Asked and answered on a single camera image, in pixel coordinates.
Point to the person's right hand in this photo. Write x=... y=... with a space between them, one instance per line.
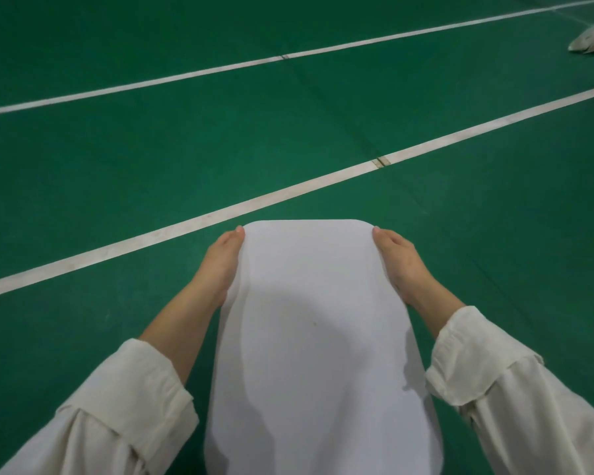
x=406 y=270

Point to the person's right thumb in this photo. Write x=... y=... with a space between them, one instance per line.
x=382 y=240

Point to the person's left thumb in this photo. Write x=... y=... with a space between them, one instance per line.
x=236 y=239

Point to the person's left forearm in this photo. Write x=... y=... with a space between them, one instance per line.
x=128 y=390

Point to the white rounded board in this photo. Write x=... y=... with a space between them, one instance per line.
x=317 y=351

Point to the person's left hand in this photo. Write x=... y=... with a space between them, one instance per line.
x=220 y=269

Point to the person's right forearm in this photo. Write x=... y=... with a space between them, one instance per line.
x=505 y=385

